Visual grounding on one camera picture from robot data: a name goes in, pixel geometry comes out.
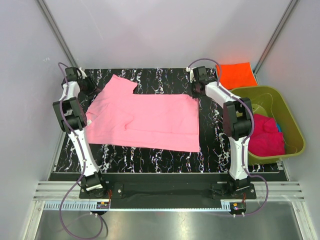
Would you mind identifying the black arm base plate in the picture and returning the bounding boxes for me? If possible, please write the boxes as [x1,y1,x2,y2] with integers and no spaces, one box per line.
[79,173,257,211]

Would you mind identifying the magenta t shirt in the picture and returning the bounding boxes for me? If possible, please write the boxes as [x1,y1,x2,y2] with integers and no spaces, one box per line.
[248,114,285,157]

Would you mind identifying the light pink t shirt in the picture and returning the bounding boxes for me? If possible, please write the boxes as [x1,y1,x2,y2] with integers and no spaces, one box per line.
[85,75,200,153]

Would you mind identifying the aluminium frame rail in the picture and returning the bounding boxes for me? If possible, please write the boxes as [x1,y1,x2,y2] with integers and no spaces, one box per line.
[33,181,305,202]

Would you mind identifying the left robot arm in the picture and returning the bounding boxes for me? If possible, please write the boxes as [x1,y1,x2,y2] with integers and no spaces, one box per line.
[52,62,108,198]

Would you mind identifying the olive green plastic bin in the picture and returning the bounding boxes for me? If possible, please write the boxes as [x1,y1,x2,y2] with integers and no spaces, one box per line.
[231,85,305,166]

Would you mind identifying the folded orange t shirt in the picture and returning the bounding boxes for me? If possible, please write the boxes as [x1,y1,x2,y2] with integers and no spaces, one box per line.
[216,62,258,90]

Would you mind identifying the blue t shirt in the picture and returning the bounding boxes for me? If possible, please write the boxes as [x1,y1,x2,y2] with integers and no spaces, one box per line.
[275,122,282,132]

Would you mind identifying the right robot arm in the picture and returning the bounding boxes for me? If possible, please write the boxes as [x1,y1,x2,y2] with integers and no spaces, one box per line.
[186,66,254,199]

